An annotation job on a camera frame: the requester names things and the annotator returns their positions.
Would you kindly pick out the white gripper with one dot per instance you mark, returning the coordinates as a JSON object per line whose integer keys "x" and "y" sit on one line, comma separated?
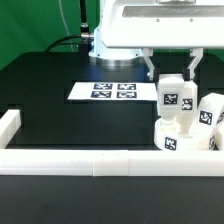
{"x": 161, "y": 24}

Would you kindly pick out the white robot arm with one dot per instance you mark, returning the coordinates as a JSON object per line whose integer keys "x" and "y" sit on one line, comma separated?
{"x": 103, "y": 52}

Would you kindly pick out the white paper marker sheet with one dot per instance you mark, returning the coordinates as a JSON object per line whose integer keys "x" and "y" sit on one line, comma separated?
{"x": 113, "y": 91}

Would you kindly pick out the white U-shaped fence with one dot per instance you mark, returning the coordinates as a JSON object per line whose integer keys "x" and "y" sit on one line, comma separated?
{"x": 101, "y": 162}

